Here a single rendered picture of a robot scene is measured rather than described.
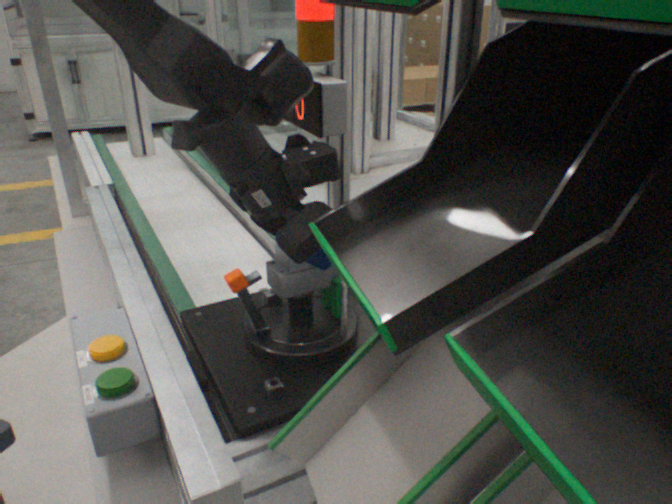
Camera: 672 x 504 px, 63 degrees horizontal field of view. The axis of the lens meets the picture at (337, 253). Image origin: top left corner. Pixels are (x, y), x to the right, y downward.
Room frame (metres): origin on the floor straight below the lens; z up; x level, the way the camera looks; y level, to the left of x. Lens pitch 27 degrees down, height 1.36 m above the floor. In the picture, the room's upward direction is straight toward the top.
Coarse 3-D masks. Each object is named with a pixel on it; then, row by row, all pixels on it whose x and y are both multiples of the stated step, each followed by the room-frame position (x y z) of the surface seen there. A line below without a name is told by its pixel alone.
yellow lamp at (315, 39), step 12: (300, 24) 0.77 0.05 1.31; (312, 24) 0.76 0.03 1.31; (324, 24) 0.76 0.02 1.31; (300, 36) 0.77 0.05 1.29; (312, 36) 0.76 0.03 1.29; (324, 36) 0.76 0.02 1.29; (300, 48) 0.77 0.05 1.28; (312, 48) 0.76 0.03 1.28; (324, 48) 0.76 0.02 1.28; (300, 60) 0.77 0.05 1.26; (312, 60) 0.76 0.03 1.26; (324, 60) 0.76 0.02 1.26
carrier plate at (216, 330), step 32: (192, 320) 0.59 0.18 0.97; (224, 320) 0.59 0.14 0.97; (224, 352) 0.52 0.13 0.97; (352, 352) 0.52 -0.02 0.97; (224, 384) 0.47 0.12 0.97; (256, 384) 0.47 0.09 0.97; (288, 384) 0.47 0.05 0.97; (320, 384) 0.47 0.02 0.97; (256, 416) 0.42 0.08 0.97; (288, 416) 0.42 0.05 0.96
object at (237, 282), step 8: (232, 272) 0.53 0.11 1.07; (240, 272) 0.53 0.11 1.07; (256, 272) 0.54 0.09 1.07; (232, 280) 0.52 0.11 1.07; (240, 280) 0.52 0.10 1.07; (248, 280) 0.53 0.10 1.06; (256, 280) 0.53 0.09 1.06; (232, 288) 0.51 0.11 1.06; (240, 288) 0.52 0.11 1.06; (240, 296) 0.52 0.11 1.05; (248, 296) 0.52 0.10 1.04; (248, 304) 0.52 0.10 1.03; (248, 312) 0.52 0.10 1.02; (256, 312) 0.53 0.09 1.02; (256, 320) 0.53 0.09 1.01
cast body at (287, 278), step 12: (276, 252) 0.56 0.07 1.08; (276, 264) 0.56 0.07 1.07; (288, 264) 0.54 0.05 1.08; (300, 264) 0.54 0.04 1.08; (276, 276) 0.54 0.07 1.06; (288, 276) 0.53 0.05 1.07; (300, 276) 0.54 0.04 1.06; (312, 276) 0.54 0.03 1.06; (324, 276) 0.55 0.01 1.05; (336, 276) 0.58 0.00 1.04; (276, 288) 0.54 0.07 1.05; (288, 288) 0.53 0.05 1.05; (300, 288) 0.54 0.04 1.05; (312, 288) 0.54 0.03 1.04; (324, 288) 0.55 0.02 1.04
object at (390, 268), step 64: (512, 64) 0.39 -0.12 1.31; (576, 64) 0.41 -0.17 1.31; (640, 64) 0.42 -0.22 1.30; (448, 128) 0.38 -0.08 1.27; (512, 128) 0.39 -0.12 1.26; (576, 128) 0.37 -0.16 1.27; (640, 128) 0.27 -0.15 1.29; (384, 192) 0.36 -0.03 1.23; (448, 192) 0.36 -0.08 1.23; (512, 192) 0.33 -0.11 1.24; (576, 192) 0.26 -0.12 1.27; (384, 256) 0.31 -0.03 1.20; (448, 256) 0.29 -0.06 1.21; (512, 256) 0.25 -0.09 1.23; (384, 320) 0.23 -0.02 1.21; (448, 320) 0.24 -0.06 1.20
